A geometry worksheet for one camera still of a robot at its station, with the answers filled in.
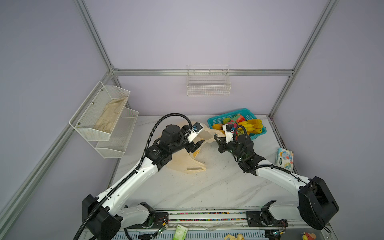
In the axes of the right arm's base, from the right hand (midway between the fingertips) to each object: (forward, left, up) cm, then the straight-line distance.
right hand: (214, 136), depth 79 cm
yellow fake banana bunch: (+18, -29, -12) cm, 36 cm away
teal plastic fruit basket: (+32, -28, -15) cm, 45 cm away
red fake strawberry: (+28, -22, -15) cm, 38 cm away
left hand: (-4, +9, +7) cm, 12 cm away
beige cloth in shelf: (+7, +57, +8) cm, 58 cm away
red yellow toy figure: (-42, -42, -21) cm, 63 cm away
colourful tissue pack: (-3, -45, -19) cm, 48 cm away
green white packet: (-42, +17, -21) cm, 49 cm away
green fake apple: (+25, -11, -14) cm, 30 cm away
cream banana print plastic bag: (-9, +16, -12) cm, 22 cm away
